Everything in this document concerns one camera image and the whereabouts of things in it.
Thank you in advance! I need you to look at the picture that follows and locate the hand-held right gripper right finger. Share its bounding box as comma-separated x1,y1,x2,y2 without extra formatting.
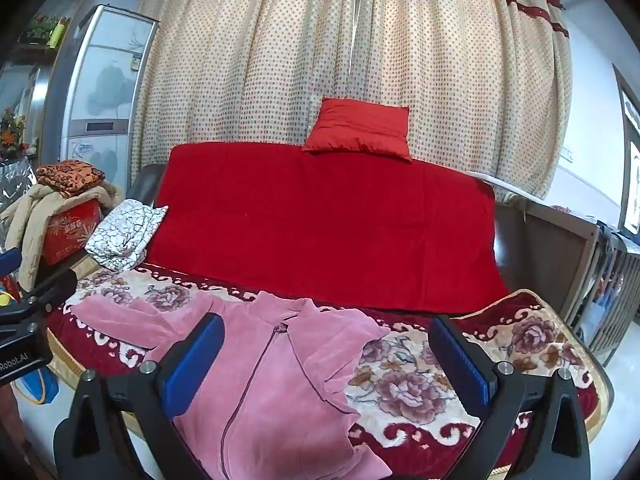
429,314,591,480

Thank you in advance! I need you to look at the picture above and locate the framed wall picture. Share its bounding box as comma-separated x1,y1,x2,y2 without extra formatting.
612,62,640,237

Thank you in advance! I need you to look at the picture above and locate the yellow bottle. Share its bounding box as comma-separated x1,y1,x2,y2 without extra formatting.
49,16,69,50

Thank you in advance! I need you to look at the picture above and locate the red pillow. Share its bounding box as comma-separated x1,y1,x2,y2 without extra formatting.
301,97,413,162

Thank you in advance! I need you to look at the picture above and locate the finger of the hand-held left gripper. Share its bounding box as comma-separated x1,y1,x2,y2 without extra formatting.
20,269,79,314

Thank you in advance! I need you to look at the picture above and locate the red cardboard box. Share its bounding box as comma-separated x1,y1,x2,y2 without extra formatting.
42,200,103,266

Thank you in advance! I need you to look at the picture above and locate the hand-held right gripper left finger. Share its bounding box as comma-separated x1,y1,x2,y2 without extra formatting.
52,312,226,480

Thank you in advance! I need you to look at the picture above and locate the beige coat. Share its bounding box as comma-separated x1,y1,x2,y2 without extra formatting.
0,180,118,291

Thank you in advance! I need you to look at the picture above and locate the wooden crib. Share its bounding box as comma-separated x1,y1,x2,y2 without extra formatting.
505,192,640,368

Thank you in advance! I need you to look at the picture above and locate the dotted beige curtain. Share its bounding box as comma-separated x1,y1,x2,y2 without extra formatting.
131,0,573,201

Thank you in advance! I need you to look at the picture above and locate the white black patterned cloth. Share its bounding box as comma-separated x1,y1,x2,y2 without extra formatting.
85,199,169,273

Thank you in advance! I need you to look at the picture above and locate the silver foil cover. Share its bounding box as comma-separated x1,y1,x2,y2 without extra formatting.
0,156,42,252

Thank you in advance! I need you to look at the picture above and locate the red blanket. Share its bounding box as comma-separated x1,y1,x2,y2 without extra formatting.
144,142,511,313

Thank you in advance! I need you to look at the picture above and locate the orange patterned cloth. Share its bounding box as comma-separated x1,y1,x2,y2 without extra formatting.
36,159,107,199

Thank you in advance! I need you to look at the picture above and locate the pink zip jacket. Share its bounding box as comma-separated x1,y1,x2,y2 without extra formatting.
70,292,393,480

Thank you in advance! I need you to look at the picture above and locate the floral plush blanket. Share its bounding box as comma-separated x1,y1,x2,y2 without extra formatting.
45,265,613,480

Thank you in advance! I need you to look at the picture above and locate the flower arrangement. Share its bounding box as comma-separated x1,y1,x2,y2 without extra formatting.
0,107,30,160

